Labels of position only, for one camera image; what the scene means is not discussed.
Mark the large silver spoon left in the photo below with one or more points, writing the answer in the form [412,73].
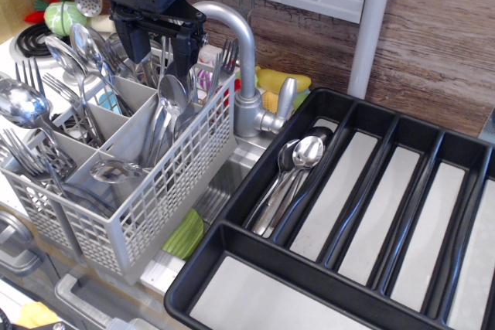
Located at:
[27,108]

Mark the silver fork back right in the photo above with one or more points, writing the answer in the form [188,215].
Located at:
[223,67]

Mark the dark spoon in tray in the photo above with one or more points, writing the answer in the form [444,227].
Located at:
[285,164]

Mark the silver spoon in tray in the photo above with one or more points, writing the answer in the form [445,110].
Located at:
[305,156]

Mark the silver faucet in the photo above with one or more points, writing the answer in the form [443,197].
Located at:
[250,117]

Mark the silver spoon lying in basket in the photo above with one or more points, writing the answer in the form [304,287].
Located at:
[115,171]

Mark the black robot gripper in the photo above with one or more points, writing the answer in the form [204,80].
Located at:
[133,20]

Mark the silver fork left rear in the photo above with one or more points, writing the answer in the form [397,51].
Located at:
[28,72]

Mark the black cutlery tray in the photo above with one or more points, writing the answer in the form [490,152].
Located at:
[393,229]

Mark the silver fork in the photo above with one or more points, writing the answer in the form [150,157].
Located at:
[28,72]
[23,156]
[223,67]

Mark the tall silver spoon back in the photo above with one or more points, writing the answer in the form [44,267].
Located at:
[70,62]

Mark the silver fork front left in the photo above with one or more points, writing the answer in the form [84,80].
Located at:
[23,156]

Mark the green toy vegetable slice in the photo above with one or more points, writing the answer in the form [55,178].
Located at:
[186,237]

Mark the grey plastic cutlery basket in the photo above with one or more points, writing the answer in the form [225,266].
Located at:
[145,210]

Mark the green toy cabbage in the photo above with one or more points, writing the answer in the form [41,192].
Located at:
[60,16]

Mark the small silver spoon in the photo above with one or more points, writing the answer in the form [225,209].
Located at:
[172,101]

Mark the black stove coil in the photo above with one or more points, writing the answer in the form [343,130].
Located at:
[31,41]

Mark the white metal pole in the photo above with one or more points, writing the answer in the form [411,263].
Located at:
[367,40]

